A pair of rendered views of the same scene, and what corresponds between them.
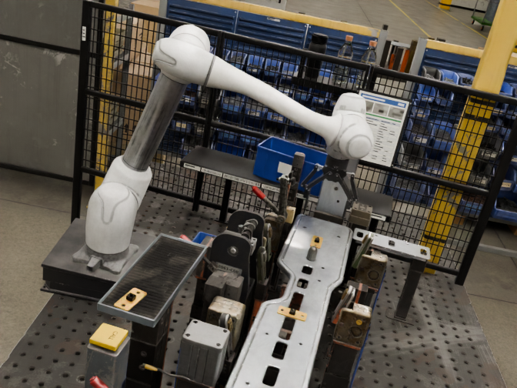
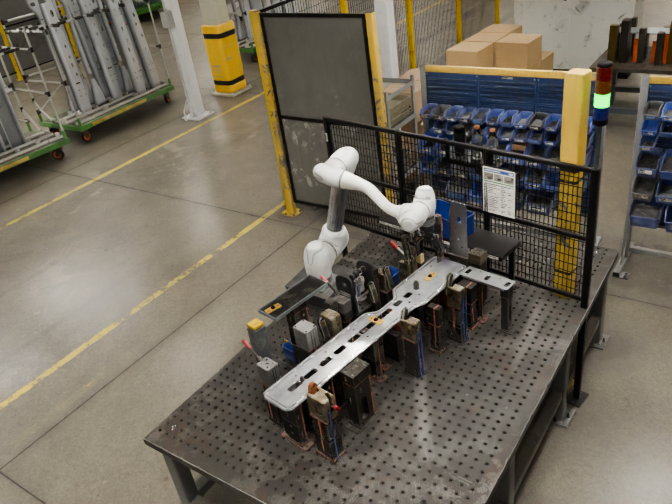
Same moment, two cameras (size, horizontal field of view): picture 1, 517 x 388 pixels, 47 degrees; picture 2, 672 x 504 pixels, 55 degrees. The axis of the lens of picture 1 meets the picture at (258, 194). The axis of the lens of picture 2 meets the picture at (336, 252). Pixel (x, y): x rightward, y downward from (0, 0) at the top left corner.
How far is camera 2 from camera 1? 2.07 m
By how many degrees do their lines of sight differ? 34
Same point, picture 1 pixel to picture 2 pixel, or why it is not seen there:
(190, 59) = (328, 176)
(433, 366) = (503, 362)
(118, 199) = (315, 251)
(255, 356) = (339, 340)
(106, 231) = (311, 269)
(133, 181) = (331, 238)
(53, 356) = (279, 335)
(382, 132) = (503, 194)
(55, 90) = not seen: hidden behind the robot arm
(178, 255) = (310, 286)
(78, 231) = not seen: hidden behind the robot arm
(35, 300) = not seen: hidden behind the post
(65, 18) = (352, 103)
